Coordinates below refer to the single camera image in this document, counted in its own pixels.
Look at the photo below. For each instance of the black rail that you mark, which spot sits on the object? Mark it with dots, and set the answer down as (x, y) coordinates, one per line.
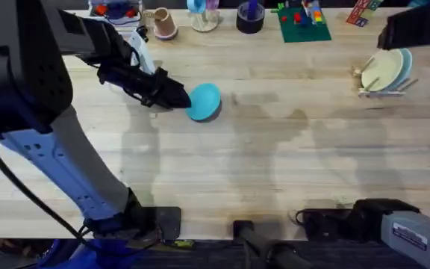
(207, 258)

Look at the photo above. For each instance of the blue cup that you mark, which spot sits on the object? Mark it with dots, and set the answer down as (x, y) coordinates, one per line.
(196, 4)

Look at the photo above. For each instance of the black tape roll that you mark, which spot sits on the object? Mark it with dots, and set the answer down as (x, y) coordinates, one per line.
(250, 20)

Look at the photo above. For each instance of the cup stand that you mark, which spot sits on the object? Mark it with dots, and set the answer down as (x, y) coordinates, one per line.
(204, 21)

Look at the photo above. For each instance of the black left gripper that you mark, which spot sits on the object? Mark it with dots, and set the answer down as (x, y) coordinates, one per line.
(140, 85)

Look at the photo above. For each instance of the colourful card box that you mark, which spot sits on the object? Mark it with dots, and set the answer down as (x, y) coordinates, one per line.
(362, 13)

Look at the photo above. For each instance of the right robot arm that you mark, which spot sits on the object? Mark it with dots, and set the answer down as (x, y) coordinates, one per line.
(409, 231)

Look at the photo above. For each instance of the black tube bar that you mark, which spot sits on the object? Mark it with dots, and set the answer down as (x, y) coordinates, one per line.
(254, 237)

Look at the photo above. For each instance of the cream plate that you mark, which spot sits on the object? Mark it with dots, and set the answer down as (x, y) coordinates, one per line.
(382, 70)

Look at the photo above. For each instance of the green board with toy blocks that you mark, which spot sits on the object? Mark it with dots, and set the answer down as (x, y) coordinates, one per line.
(304, 28)

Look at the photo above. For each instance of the beige cup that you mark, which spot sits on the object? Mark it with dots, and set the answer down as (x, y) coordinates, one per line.
(164, 24)

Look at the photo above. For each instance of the box with red parts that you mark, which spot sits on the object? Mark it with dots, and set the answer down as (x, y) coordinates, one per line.
(116, 10)

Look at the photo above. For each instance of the small wooden peg rack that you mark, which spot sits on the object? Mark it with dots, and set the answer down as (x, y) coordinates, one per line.
(381, 93)

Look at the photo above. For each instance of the light blue plate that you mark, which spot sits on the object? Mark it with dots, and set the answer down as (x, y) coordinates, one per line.
(407, 64)

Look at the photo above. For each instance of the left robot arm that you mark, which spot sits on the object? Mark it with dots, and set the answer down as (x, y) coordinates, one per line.
(32, 74)

